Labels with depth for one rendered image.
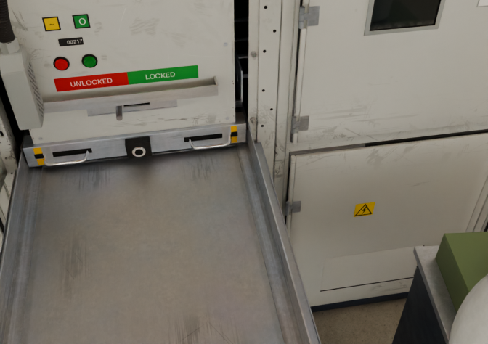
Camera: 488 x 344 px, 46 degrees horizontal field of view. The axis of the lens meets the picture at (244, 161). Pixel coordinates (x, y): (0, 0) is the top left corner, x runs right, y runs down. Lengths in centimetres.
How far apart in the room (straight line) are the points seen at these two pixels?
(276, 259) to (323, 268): 73
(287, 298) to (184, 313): 21
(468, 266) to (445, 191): 56
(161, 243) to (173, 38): 45
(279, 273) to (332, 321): 98
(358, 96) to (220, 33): 39
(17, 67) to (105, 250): 42
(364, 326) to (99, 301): 120
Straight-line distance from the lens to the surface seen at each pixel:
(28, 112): 127
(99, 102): 133
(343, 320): 218
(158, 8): 126
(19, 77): 122
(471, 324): 59
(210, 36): 130
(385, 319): 221
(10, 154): 150
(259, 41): 133
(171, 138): 144
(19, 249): 134
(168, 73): 134
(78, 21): 127
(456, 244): 135
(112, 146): 145
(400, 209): 183
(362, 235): 187
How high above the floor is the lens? 182
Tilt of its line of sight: 42 degrees down
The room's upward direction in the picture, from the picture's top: straight up
